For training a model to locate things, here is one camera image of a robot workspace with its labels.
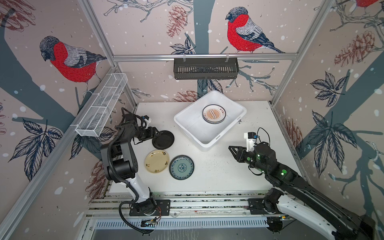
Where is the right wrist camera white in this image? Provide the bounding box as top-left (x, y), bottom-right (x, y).
top-left (244, 132), bottom-right (258, 152)

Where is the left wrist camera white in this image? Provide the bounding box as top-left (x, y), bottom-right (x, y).
top-left (141, 115), bottom-right (152, 125)

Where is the black plate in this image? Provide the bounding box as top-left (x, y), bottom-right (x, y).
top-left (152, 131), bottom-right (175, 150)

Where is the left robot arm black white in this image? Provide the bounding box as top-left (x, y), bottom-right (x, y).
top-left (101, 113), bottom-right (158, 215)

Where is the orange sunburst plate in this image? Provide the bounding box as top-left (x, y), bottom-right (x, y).
top-left (202, 105), bottom-right (227, 124)

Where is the teal patterned plate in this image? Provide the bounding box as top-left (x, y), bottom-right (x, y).
top-left (169, 155), bottom-right (195, 181)

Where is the black hanging wall basket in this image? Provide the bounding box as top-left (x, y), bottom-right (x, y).
top-left (174, 58), bottom-right (239, 80)

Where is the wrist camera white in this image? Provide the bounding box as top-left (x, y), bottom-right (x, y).
top-left (244, 132), bottom-right (258, 152)
top-left (141, 115), bottom-right (152, 125)

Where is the white wire mesh basket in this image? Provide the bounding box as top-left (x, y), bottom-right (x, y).
top-left (76, 73), bottom-right (128, 137)

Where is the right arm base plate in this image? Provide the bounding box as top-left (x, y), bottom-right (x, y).
top-left (248, 199), bottom-right (281, 215)

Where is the yellow plate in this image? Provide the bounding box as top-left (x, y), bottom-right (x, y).
top-left (145, 150), bottom-right (170, 174)

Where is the white plastic bin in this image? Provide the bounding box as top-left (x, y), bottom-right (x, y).
top-left (174, 91), bottom-right (247, 152)

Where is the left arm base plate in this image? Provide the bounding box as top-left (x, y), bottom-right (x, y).
top-left (129, 199), bottom-right (171, 217)

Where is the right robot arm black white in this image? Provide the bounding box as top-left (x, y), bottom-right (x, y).
top-left (229, 142), bottom-right (376, 240)

